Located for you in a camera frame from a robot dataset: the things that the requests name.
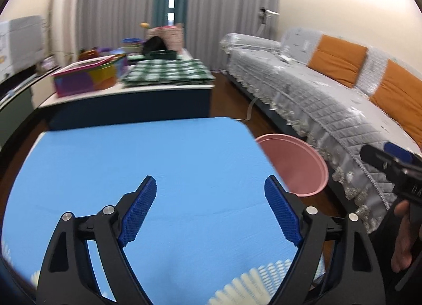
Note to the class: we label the dark table with white top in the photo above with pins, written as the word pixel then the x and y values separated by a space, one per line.
pixel 148 105

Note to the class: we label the clip phone holder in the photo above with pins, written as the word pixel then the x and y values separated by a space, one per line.
pixel 263 16

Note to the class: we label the dark green tray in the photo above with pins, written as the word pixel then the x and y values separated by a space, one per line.
pixel 161 55

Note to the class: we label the television with grey cover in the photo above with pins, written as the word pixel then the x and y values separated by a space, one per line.
pixel 23 41

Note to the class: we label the green checkered cloth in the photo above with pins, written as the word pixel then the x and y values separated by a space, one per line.
pixel 168 72

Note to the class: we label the white standing air conditioner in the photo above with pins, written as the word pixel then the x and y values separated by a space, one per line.
pixel 66 11

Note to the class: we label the blue mat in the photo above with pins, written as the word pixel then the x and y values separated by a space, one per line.
pixel 181 166

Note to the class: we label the pink plastic bin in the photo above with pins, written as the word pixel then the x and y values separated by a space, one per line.
pixel 296 166

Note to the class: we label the person's right hand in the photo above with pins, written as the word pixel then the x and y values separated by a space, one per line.
pixel 400 249

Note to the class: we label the pink basket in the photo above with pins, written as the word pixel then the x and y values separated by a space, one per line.
pixel 171 36

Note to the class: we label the grey curtain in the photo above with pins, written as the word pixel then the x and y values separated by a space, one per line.
pixel 115 2
pixel 230 2

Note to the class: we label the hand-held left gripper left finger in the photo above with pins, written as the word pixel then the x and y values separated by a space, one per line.
pixel 138 216

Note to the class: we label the stack of coloured bowls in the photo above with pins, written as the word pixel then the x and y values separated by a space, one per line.
pixel 132 44

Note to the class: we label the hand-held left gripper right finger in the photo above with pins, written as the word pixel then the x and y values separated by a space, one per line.
pixel 283 216

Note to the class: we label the colourful box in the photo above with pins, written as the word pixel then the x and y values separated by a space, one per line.
pixel 82 81

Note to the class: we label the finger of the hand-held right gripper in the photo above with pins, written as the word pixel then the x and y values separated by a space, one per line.
pixel 376 158
pixel 399 151

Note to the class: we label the orange cushion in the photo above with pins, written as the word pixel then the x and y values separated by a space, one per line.
pixel 336 59
pixel 399 94

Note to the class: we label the black bag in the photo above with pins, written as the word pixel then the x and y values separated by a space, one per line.
pixel 155 44

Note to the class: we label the purple plastic item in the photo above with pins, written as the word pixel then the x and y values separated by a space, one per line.
pixel 105 49

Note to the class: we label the grey quilted sofa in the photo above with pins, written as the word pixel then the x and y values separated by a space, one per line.
pixel 313 100

